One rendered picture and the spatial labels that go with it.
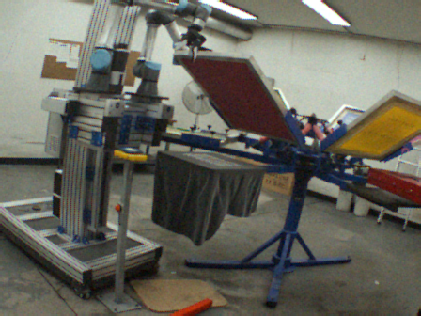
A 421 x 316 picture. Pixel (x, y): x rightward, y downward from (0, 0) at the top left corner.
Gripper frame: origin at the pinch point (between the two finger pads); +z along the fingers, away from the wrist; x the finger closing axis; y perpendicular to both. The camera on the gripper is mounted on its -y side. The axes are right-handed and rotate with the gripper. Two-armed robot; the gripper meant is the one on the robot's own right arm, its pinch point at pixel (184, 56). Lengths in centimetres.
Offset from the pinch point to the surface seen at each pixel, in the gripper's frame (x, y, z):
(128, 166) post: -2, 10, 63
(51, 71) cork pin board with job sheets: -75, 379, -15
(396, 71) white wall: -426, 19, -233
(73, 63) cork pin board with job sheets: -107, 378, -41
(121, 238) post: -14, 10, 102
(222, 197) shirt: -44, -21, 60
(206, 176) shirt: -29, -19, 52
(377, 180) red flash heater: -77, -94, 22
